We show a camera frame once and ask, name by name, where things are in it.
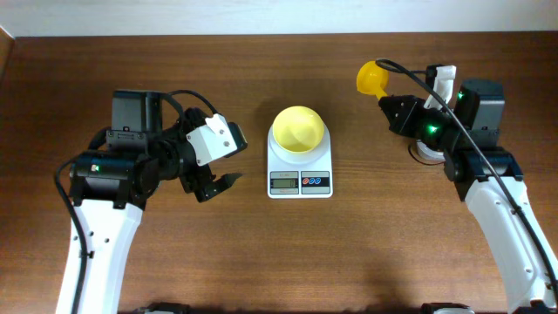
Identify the yellow measuring scoop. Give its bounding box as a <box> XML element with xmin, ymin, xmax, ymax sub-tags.
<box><xmin>356</xmin><ymin>61</ymin><xmax>389</xmax><ymax>99</ymax></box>

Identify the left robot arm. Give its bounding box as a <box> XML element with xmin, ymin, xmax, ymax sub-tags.
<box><xmin>54</xmin><ymin>90</ymin><xmax>248</xmax><ymax>313</ymax></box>

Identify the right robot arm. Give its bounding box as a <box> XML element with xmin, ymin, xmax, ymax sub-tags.
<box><xmin>378</xmin><ymin>79</ymin><xmax>557</xmax><ymax>313</ymax></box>

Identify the white digital kitchen scale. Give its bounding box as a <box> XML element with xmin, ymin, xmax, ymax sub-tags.
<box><xmin>267</xmin><ymin>126</ymin><xmax>333</xmax><ymax>199</ymax></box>

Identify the pale yellow bowl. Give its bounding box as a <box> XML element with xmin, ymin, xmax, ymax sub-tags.
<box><xmin>271</xmin><ymin>106</ymin><xmax>325</xmax><ymax>154</ymax></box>

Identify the clear plastic container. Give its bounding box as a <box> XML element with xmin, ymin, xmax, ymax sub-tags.
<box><xmin>416</xmin><ymin>140</ymin><xmax>445</xmax><ymax>162</ymax></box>

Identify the right black cable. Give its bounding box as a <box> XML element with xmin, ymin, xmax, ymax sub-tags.
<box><xmin>374</xmin><ymin>58</ymin><xmax>558</xmax><ymax>302</ymax></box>

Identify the black cable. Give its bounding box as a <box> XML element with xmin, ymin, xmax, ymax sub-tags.
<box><xmin>53</xmin><ymin>89</ymin><xmax>221</xmax><ymax>314</ymax></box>
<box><xmin>374</xmin><ymin>58</ymin><xmax>558</xmax><ymax>302</ymax></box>

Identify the left black cable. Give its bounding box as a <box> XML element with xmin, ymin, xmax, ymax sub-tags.
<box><xmin>53</xmin><ymin>89</ymin><xmax>221</xmax><ymax>314</ymax></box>

